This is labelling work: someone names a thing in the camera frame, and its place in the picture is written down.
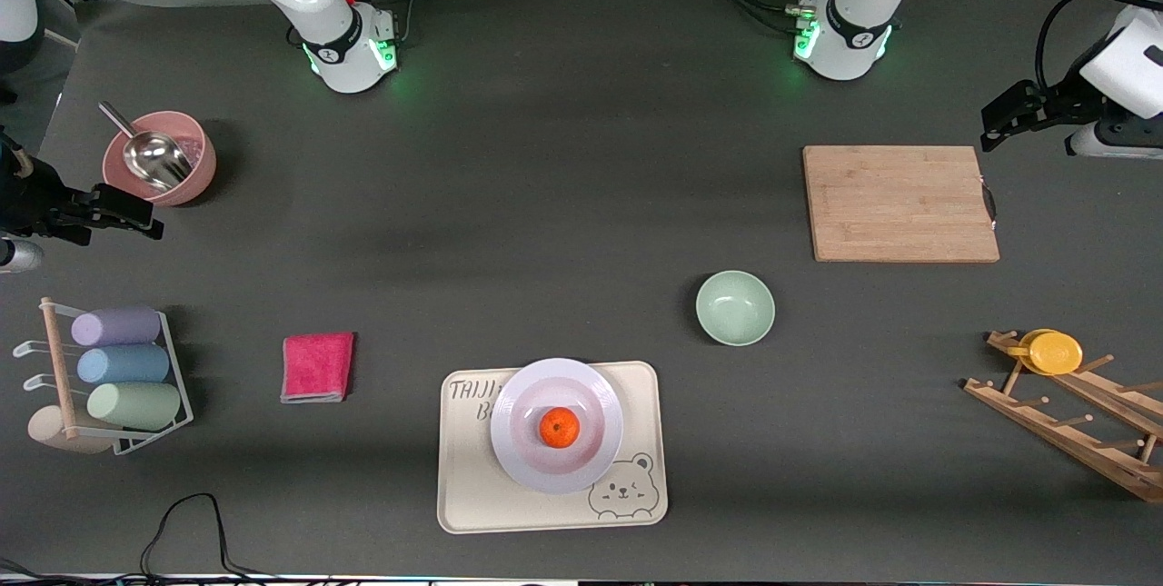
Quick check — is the wooden peg drying rack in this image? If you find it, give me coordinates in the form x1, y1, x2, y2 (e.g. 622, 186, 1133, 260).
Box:
963, 329, 1163, 504

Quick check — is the black floor cable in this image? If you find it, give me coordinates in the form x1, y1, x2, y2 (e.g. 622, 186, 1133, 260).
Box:
139, 492, 273, 580

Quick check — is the white wire cup rack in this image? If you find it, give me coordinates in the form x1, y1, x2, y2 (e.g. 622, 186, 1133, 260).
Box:
13, 297, 194, 457

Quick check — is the mint green bowl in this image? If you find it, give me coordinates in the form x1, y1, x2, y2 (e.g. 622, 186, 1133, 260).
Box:
695, 270, 777, 347

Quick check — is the white round plate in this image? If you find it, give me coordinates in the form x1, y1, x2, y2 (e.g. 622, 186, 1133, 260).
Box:
490, 358, 626, 495

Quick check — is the beige bear print tray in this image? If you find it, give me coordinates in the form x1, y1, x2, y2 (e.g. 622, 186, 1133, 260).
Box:
437, 361, 670, 535

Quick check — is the wooden cutting board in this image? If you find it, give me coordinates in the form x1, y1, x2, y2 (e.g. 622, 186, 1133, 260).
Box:
802, 145, 1001, 263

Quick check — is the orange fruit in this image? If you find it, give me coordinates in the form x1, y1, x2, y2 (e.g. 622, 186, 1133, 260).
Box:
539, 407, 582, 450

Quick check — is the pink bowl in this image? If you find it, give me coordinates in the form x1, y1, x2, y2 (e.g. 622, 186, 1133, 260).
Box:
102, 111, 218, 207

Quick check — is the purple cup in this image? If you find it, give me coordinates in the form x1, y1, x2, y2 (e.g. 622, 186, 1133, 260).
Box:
71, 307, 163, 348

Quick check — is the folded pink cloth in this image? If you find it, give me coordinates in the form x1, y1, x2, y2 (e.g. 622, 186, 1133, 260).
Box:
280, 333, 356, 404

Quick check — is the yellow cup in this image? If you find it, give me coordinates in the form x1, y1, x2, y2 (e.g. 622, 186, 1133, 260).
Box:
1007, 329, 1084, 376

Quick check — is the beige cup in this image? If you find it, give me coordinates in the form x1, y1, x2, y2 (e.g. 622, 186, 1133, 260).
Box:
26, 406, 119, 455

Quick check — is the blue cup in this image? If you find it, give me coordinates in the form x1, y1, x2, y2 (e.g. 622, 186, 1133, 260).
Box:
76, 345, 172, 385

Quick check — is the metal scoop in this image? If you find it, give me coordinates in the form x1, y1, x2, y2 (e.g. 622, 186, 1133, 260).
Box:
98, 101, 194, 194

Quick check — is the green cup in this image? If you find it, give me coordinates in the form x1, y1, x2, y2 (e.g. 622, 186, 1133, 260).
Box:
86, 382, 183, 432

